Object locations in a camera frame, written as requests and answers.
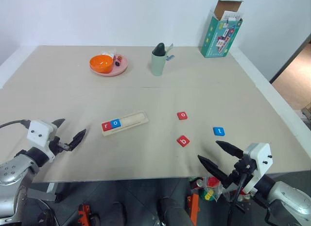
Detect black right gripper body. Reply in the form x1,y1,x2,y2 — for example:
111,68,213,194
225,155,256,191

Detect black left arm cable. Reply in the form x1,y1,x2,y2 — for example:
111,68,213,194
0,119,31,130

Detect grey table bracket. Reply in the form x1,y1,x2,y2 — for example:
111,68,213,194
28,182,59,202

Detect orange plastic bowl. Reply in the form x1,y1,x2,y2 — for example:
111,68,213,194
88,54,114,74

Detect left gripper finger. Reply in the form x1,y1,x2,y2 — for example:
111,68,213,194
65,128,87,153
53,118,66,130

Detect clear bag of toys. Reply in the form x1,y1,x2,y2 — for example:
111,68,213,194
198,176,225,203

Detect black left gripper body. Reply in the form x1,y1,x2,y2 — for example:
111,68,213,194
48,132,73,156

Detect pink plate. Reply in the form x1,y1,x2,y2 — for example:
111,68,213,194
89,53,129,77

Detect blue letter tile t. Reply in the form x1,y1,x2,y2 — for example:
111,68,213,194
212,126,226,137

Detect dark green toy vegetable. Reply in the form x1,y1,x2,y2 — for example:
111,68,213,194
153,42,166,57

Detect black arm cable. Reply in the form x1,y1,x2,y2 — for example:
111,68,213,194
227,171,249,226
0,119,31,130

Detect tall orange black tool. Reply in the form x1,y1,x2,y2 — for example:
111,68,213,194
187,193,201,226

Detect pale green cup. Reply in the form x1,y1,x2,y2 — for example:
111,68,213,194
151,52,167,77

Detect dark door frame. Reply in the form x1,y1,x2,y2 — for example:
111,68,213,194
268,33,311,85

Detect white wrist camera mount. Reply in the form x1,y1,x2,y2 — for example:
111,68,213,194
26,119,59,163
242,142,273,195

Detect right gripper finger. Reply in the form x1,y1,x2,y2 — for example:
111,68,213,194
197,155,230,188
215,140,244,160

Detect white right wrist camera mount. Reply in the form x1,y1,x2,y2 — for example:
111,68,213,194
242,142,273,195

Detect large dark rounded shape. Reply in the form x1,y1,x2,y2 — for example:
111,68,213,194
157,197,190,226

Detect red letter tile b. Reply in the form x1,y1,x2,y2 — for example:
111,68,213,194
176,135,190,148

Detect wooden letter tray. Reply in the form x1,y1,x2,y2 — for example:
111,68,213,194
101,110,149,137

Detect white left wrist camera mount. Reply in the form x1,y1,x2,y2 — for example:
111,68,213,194
26,119,59,163

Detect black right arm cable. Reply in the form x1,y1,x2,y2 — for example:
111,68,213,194
227,171,249,226

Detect small orange black tool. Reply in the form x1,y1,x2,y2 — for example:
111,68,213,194
77,203,91,226

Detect green cardboard toy box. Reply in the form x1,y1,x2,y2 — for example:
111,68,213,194
201,0,244,58

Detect white crumpled item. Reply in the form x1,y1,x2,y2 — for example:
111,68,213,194
101,49,117,58

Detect white paper sheets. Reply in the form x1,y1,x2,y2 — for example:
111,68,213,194
220,10,243,24

